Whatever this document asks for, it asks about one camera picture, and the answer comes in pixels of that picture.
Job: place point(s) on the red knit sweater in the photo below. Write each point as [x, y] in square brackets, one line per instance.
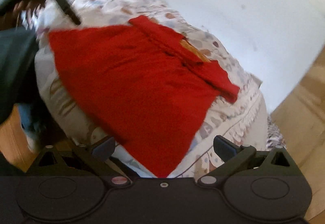
[144, 84]

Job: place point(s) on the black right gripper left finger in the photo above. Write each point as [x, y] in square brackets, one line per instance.
[66, 186]

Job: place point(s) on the striped black white cloth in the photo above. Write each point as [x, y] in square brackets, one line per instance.
[275, 137]

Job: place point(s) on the patterned floral bed quilt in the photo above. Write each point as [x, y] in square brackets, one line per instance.
[242, 122]

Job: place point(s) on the person's dark clothing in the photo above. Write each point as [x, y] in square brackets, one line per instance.
[19, 87]

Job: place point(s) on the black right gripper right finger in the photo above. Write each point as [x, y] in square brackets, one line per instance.
[258, 185]

